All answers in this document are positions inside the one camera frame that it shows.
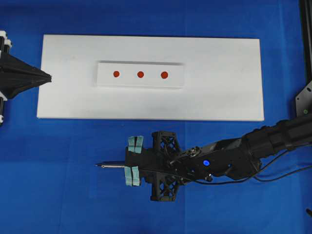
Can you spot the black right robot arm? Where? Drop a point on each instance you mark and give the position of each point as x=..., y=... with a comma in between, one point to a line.
x=285, y=136

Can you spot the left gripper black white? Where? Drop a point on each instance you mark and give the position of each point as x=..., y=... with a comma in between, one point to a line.
x=20, y=75

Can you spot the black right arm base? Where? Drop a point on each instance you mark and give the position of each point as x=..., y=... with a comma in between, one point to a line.
x=303, y=101

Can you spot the large white base board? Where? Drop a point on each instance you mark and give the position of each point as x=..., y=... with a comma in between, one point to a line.
x=223, y=79

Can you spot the small white marked block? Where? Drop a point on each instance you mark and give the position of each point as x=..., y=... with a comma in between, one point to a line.
x=140, y=74

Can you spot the black object at edge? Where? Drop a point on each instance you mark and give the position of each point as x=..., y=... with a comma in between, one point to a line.
x=309, y=212

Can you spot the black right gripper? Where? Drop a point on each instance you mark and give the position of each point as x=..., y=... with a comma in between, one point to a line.
x=236, y=161

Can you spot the black aluminium frame post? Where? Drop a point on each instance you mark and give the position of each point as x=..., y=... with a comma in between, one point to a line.
x=306, y=25

